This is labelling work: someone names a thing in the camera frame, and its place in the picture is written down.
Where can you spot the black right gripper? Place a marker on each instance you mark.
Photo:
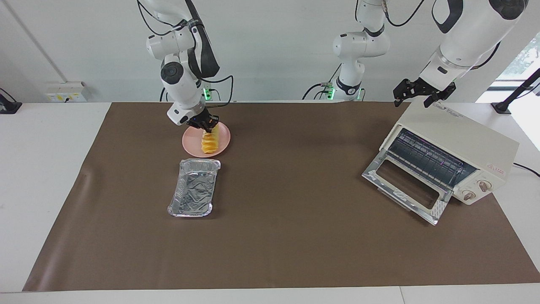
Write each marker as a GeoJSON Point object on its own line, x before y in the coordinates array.
{"type": "Point", "coordinates": [198, 120]}

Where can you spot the white wall socket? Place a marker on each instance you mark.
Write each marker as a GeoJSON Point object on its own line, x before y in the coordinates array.
{"type": "Point", "coordinates": [67, 90]}

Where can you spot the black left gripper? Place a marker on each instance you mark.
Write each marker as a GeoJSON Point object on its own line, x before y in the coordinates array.
{"type": "Point", "coordinates": [424, 89]}

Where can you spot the black desk mount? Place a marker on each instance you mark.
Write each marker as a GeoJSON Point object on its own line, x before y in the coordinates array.
{"type": "Point", "coordinates": [8, 107]}

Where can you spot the beige oven knob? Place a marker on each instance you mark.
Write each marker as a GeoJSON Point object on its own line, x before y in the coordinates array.
{"type": "Point", "coordinates": [484, 185]}
{"type": "Point", "coordinates": [469, 195]}

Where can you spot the black clamp stand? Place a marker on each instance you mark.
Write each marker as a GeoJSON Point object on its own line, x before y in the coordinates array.
{"type": "Point", "coordinates": [501, 106]}

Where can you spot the bright window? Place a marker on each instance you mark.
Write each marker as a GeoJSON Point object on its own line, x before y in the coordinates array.
{"type": "Point", "coordinates": [523, 59]}

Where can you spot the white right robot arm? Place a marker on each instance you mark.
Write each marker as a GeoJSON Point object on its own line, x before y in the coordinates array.
{"type": "Point", "coordinates": [181, 84]}

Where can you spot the glass oven door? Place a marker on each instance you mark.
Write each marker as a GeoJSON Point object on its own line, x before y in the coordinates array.
{"type": "Point", "coordinates": [379, 177]}

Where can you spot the aluminium foil tray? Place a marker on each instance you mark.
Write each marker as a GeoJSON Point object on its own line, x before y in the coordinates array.
{"type": "Point", "coordinates": [194, 190]}

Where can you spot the sliced yellow bread loaf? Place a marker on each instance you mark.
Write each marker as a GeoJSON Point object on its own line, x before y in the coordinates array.
{"type": "Point", "coordinates": [209, 143]}

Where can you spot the brown table mat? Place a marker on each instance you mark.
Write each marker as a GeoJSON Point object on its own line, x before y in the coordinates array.
{"type": "Point", "coordinates": [295, 245]}

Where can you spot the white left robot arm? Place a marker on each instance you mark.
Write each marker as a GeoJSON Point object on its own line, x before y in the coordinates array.
{"type": "Point", "coordinates": [468, 38]}

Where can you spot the white toaster oven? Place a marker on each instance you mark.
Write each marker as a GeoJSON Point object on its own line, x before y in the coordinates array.
{"type": "Point", "coordinates": [460, 131]}

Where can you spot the pink round plate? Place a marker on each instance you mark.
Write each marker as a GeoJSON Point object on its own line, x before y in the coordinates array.
{"type": "Point", "coordinates": [192, 143]}

